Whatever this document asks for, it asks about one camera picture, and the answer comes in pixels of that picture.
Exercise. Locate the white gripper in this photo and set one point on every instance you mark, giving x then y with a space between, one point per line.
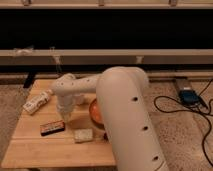
65 106

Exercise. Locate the dark rectangular eraser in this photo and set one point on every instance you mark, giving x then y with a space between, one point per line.
53 127

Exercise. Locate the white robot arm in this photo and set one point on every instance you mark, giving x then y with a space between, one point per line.
119 93

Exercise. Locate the white plastic cup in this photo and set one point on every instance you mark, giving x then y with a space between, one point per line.
79 99

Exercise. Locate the orange bowl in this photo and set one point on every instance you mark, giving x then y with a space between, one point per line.
94 112

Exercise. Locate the white squeeze bottle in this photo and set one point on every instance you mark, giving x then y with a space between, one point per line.
35 103

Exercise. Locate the brown sausage-shaped object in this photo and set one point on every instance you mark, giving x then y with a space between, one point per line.
105 136

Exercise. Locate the blue power adapter box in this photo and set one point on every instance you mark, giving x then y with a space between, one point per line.
188 97

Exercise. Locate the grey horizontal rail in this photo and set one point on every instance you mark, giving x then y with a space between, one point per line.
88 57

